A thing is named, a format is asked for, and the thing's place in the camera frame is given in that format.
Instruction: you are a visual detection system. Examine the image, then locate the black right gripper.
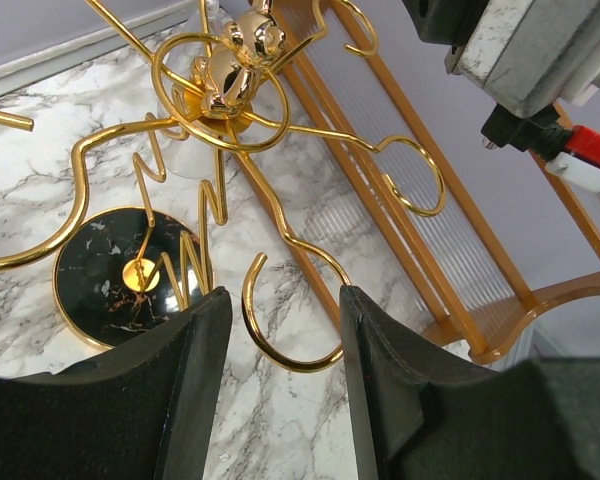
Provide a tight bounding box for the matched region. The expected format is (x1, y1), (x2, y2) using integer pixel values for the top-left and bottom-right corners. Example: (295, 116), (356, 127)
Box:
(402, 0), (488, 47)

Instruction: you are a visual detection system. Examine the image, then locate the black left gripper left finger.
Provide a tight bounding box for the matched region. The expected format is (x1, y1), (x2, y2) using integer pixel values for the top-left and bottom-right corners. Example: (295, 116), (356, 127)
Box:
(0, 288), (233, 479)

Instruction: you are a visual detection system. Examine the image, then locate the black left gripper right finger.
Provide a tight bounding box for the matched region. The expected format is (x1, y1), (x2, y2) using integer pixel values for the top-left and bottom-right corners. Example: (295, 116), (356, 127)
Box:
(340, 285), (600, 479)

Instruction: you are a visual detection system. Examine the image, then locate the wooden ribbed glass rack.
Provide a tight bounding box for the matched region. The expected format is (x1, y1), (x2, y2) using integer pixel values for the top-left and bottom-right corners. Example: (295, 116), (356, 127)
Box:
(234, 0), (600, 366)

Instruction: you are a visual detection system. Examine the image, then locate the gold wine glass rack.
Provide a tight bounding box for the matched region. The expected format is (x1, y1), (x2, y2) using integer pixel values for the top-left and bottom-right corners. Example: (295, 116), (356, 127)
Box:
(0, 0), (448, 372)

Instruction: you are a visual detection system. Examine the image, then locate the clear wine glass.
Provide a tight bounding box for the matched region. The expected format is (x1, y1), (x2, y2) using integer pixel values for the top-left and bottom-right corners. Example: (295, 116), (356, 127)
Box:
(158, 1), (226, 181)

